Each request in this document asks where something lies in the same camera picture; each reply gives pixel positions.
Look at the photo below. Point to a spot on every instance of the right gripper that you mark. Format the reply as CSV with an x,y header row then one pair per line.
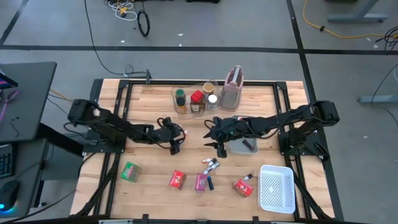
x,y
230,132

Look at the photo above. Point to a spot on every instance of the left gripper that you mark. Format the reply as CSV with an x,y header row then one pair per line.
x,y
168,133

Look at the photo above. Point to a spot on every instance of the red cap small dropper bottle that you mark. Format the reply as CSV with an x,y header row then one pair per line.
x,y
206,160

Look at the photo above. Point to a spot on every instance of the green label small dropper bottle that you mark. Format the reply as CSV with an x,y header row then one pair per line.
x,y
215,165

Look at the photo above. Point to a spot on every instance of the purple label small dropper bottle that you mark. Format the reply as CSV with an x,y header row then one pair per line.
x,y
206,171

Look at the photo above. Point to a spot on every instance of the orange spice jar black lid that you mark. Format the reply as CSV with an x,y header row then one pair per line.
x,y
181,101

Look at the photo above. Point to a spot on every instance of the small black bottle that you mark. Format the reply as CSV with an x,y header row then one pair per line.
x,y
248,145

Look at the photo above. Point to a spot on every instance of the red lid spice jar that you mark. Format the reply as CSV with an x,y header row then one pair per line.
x,y
197,96

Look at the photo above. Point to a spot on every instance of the dark blue tube teal ends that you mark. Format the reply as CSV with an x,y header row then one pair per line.
x,y
211,183

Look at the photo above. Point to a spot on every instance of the red Froot Loops cereal box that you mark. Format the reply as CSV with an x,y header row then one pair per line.
x,y
242,188
178,180

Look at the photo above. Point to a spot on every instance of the magenta Raisin Bran cereal box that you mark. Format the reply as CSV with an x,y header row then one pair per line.
x,y
201,183

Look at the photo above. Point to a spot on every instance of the gold lid seasoning jar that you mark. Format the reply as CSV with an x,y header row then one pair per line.
x,y
208,88

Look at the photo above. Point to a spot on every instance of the white perforated plastic basket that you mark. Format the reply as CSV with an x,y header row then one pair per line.
x,y
276,189

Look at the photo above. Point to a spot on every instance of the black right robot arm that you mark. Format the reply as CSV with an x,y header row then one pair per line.
x,y
289,116

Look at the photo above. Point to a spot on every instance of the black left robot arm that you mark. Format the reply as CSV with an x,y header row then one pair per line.
x,y
109,123

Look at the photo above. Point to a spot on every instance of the clear plastic organizer bin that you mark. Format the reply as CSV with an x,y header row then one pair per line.
x,y
174,115

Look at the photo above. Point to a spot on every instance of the gray plastic bin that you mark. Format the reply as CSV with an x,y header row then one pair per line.
x,y
239,149

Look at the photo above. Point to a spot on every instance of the green cereal box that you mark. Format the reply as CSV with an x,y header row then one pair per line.
x,y
130,172

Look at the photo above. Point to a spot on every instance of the gray desk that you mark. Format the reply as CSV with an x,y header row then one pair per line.
x,y
26,161

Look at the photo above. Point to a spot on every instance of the black desk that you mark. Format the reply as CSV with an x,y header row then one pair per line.
x,y
28,99

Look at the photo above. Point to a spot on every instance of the gray desk leg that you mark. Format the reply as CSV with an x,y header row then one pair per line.
x,y
379,99
357,17

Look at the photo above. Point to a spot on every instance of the black keyboard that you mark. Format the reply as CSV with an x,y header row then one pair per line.
x,y
6,161

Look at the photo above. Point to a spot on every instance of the black computer mouse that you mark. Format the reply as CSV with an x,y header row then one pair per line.
x,y
8,194

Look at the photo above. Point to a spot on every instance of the laptop screen corner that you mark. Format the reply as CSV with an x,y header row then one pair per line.
x,y
6,81

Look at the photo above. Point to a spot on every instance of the black metal table frame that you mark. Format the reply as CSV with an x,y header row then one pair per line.
x,y
155,82

